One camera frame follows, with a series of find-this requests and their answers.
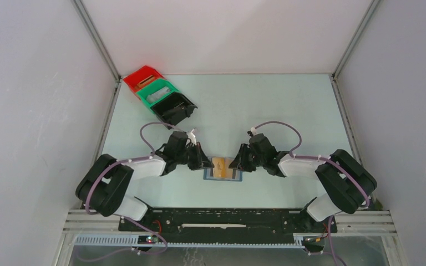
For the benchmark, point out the orange card in red bin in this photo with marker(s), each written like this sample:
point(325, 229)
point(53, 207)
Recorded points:
point(146, 81)

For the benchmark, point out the black plastic bin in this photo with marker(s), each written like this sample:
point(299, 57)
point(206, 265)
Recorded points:
point(173, 109)

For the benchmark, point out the green plastic bin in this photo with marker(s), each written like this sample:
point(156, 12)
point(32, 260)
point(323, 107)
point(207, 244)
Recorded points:
point(155, 91)

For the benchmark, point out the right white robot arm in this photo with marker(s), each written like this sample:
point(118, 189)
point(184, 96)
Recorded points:
point(347, 184)

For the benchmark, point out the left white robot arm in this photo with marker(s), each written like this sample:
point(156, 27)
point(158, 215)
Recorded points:
point(104, 188)

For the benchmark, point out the orange credit card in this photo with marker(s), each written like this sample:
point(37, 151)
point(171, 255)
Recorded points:
point(221, 168)

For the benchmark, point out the red plastic bin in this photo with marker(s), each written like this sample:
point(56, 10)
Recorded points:
point(134, 78)

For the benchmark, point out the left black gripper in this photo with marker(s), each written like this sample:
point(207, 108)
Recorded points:
point(201, 160)

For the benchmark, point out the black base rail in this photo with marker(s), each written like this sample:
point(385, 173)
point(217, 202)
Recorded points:
point(238, 228)

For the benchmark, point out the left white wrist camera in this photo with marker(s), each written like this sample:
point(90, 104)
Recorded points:
point(192, 136)

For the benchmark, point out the white card in green bin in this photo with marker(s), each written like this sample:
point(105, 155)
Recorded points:
point(154, 97)

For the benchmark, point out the blue card holder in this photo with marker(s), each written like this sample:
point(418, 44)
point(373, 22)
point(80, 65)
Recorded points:
point(237, 175)

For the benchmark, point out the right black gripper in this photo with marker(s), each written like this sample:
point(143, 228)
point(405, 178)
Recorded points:
point(239, 162)

